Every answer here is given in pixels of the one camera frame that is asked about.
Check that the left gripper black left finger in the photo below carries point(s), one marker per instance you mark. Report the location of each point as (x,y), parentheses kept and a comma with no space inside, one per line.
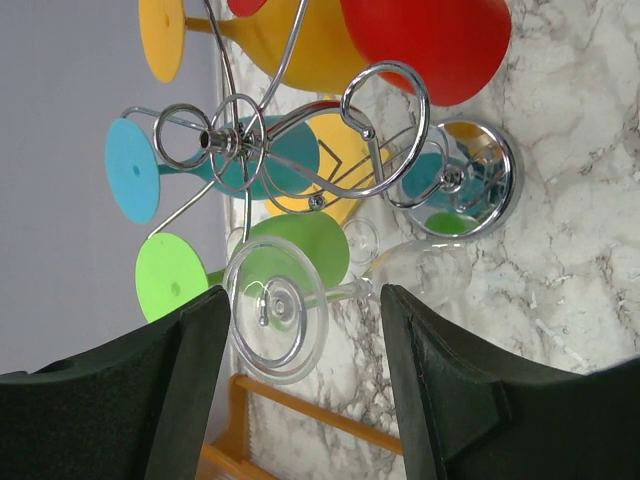
(136,407)

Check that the wooden dish rack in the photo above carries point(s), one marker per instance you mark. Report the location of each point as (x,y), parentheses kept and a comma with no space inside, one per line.
(272,434)

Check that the red plastic wine glass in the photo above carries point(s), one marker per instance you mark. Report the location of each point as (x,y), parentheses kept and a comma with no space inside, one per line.
(455,46)

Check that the yellow plastic wine glass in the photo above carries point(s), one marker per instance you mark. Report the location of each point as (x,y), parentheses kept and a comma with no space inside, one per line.
(324,58)

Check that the green plastic wine glass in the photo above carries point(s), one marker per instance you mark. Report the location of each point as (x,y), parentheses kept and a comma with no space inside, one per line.
(169,272)

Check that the blue plastic wine glass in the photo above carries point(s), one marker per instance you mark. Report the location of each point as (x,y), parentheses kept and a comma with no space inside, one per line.
(134,173)

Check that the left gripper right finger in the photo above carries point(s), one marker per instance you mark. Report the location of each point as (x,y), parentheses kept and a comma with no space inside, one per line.
(467,409)

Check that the chrome wine glass rack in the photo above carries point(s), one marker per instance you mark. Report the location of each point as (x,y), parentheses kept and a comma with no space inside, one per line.
(442,182)

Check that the clear wine glass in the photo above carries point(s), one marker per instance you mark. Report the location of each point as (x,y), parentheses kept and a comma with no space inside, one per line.
(361,235)
(279,305)

